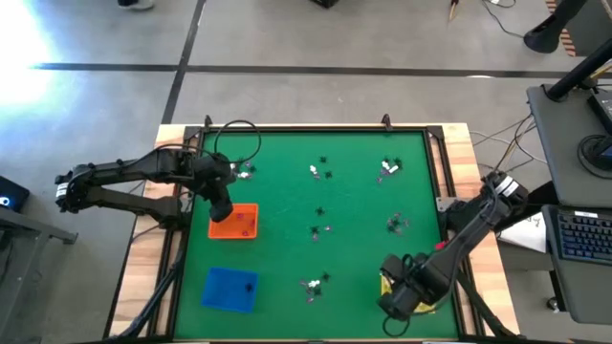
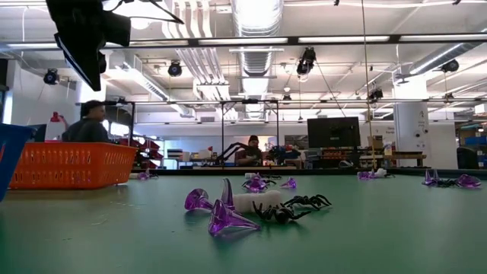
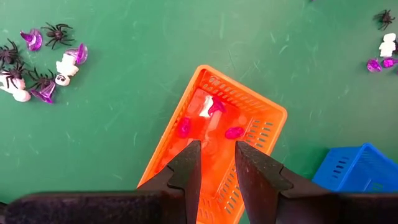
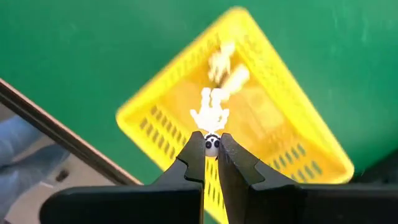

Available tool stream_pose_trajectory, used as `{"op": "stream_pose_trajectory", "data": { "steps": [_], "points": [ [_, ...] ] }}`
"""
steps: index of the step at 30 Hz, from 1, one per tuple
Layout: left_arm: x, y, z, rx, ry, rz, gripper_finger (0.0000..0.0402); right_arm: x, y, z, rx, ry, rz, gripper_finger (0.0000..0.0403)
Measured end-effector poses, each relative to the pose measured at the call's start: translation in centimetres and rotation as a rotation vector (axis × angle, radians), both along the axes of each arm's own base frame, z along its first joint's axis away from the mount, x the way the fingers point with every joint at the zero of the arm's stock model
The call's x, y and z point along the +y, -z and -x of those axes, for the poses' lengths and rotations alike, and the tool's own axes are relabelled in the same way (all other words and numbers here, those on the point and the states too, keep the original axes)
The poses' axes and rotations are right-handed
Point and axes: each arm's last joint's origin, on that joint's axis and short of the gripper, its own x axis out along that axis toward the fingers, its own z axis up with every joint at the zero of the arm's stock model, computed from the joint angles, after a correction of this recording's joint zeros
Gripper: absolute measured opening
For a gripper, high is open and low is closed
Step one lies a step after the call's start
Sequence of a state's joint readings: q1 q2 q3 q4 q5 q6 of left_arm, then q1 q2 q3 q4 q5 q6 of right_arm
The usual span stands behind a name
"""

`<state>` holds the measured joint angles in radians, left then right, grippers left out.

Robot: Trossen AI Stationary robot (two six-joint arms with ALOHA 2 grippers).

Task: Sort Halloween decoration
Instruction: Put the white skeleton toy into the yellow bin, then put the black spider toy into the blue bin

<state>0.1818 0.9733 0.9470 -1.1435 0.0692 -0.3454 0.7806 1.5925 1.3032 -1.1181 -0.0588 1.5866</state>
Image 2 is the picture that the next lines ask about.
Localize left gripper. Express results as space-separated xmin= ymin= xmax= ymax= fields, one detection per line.
xmin=44 ymin=0 xmax=133 ymax=49

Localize person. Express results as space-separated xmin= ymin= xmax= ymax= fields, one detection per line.
xmin=234 ymin=135 xmax=267 ymax=167
xmin=61 ymin=100 xmax=112 ymax=144

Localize small dark monitor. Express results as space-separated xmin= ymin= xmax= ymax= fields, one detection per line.
xmin=26 ymin=123 xmax=49 ymax=142

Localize orange plastic basket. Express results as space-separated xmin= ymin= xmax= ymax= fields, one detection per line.
xmin=8 ymin=142 xmax=138 ymax=190

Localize red storage bins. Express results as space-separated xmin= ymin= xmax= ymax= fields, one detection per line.
xmin=131 ymin=139 xmax=163 ymax=170

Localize blue plastic basket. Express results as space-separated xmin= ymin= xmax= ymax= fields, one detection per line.
xmin=0 ymin=122 xmax=36 ymax=202

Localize black computer monitor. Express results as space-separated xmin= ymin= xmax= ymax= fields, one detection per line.
xmin=307 ymin=116 xmax=361 ymax=149

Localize thin hanging rod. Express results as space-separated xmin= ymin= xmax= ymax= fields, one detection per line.
xmin=360 ymin=0 xmax=377 ymax=170

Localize wooden desk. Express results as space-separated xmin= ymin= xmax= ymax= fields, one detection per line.
xmin=359 ymin=151 xmax=428 ymax=168

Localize white round column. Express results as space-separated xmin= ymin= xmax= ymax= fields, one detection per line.
xmin=393 ymin=75 xmax=431 ymax=168

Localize black office chair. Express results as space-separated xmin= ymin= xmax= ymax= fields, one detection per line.
xmin=456 ymin=146 xmax=479 ymax=170

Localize blue storage bins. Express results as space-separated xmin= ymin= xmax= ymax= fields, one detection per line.
xmin=464 ymin=135 xmax=487 ymax=148

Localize black overhead frame beam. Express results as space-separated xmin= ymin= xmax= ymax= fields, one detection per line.
xmin=0 ymin=33 xmax=487 ymax=51

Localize silver ventilation duct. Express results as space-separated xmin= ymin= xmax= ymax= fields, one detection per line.
xmin=230 ymin=0 xmax=285 ymax=79

